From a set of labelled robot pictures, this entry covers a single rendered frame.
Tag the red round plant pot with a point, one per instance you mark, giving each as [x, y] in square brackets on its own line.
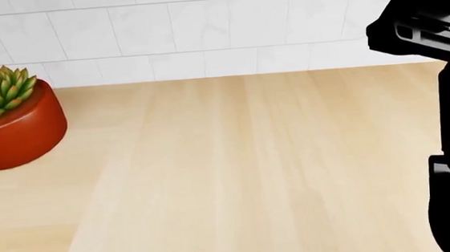
[17, 139]

